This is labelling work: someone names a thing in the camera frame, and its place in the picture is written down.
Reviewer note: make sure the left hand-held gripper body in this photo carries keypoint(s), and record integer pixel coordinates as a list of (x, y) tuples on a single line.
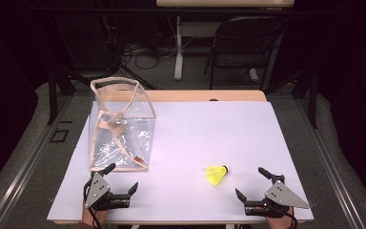
[(97, 191)]

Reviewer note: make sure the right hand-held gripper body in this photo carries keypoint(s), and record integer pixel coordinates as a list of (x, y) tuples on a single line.
[(281, 195)]

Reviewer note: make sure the transparent bag with beige trim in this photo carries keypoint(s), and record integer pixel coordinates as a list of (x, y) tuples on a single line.
[(122, 140)]

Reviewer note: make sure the yellow shuttlecock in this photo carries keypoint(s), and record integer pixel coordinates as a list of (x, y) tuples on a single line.
[(214, 175)]

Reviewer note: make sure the person's left hand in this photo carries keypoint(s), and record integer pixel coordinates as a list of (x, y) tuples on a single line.
[(93, 218)]

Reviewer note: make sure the person's right hand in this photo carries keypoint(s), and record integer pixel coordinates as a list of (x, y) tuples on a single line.
[(279, 223)]

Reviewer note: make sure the white table cover sheet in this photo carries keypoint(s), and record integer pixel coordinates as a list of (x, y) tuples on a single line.
[(197, 140)]

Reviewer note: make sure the black metal stand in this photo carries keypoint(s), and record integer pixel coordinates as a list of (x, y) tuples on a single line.
[(53, 95), (313, 98)]

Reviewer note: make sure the wooden table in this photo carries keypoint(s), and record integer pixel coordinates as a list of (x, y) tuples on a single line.
[(187, 95)]

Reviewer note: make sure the black folding chair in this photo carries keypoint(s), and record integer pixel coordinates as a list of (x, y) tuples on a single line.
[(244, 41)]

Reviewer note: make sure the white desk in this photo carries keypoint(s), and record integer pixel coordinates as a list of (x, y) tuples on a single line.
[(224, 3)]

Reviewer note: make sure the aluminium floor rail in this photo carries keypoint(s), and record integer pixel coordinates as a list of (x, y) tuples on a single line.
[(330, 173), (22, 173)]

